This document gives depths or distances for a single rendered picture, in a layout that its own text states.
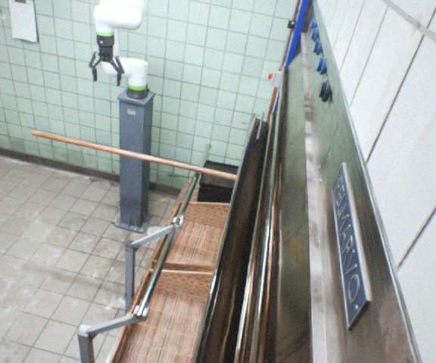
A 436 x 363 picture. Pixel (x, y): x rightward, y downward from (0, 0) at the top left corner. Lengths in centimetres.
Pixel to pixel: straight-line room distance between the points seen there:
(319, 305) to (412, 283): 26
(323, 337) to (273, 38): 255
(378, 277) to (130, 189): 279
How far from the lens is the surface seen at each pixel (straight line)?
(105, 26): 205
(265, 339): 69
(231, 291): 114
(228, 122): 315
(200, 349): 99
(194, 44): 298
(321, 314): 52
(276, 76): 259
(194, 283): 203
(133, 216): 322
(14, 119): 402
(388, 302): 31
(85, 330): 159
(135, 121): 270
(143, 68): 259
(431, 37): 37
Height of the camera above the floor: 230
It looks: 35 degrees down
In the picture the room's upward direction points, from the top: 10 degrees clockwise
